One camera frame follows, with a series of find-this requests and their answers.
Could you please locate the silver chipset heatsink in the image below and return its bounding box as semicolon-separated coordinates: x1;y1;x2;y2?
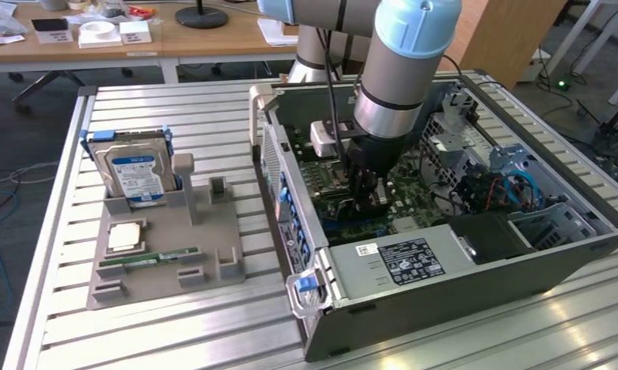
389;217;422;234

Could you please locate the crumpled plastic bag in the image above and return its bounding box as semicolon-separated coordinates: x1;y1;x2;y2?
0;0;30;35

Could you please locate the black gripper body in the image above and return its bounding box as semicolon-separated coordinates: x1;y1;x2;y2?
346;134;409;178

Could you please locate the green RAM stick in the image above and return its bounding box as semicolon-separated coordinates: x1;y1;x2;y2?
98;247;202;270

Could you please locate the grey floor cable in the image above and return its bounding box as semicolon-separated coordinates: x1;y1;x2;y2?
0;161;57;185

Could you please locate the wooden desk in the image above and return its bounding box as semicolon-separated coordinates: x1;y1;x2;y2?
0;0;165;74
161;0;442;74

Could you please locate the CPU socket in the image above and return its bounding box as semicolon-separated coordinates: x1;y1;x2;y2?
326;160;350;190

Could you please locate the white paper stack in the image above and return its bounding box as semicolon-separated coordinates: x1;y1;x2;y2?
256;18;300;48

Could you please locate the green motherboard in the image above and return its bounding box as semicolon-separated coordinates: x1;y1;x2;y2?
285;129;436;248

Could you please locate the graphics card with black shroud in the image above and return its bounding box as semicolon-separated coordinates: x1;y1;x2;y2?
324;198;392;229

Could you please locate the grey parts rack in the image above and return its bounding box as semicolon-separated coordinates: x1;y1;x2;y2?
85;153;248;311

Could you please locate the white wall box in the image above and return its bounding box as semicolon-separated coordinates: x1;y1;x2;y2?
526;48;553;84

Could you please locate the silver disk bay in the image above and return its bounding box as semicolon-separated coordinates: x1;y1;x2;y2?
506;202;601;250

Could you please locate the silver CPU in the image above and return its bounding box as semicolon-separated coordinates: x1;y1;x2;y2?
105;224;143;251

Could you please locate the white cube box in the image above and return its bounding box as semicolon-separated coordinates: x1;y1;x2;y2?
118;20;153;45

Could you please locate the black equipment stand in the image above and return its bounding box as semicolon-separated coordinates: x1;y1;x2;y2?
577;96;618;182

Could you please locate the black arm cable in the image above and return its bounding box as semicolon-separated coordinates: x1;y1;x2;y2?
316;26;341;163

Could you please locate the grey power supply unit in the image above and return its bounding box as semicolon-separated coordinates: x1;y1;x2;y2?
328;225;476;301

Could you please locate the white flat box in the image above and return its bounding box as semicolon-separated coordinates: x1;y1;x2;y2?
75;32;123;50

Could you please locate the black and white sign block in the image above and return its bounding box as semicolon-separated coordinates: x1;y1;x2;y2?
29;18;74;45

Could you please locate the black plastic air shroud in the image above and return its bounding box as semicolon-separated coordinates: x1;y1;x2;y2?
445;213;539;266

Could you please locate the blue wire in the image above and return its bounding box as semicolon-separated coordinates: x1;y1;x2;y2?
502;169;545;212

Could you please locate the black round lamp base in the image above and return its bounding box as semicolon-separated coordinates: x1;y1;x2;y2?
173;0;230;29

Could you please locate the black wire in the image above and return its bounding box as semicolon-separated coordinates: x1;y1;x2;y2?
417;144;468;217

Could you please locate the hard disk with blue caddy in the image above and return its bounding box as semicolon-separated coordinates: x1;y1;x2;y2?
79;128;177;210

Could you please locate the white desk frame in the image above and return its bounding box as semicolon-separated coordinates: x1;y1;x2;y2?
536;0;618;107

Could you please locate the black chair base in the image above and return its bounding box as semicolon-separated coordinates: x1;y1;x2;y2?
9;68;134;115

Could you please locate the open PC case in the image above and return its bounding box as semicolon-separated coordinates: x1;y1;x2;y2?
249;72;618;363

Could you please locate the blue card retainer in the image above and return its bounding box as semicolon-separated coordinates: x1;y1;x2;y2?
274;171;312;273

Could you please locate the wooden cabinet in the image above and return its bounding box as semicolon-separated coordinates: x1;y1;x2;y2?
438;0;569;90

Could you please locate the silver drive cage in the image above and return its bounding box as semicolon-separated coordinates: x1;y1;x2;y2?
420;86;496;175

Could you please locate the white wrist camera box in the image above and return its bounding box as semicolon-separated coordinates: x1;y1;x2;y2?
310;120;364;158

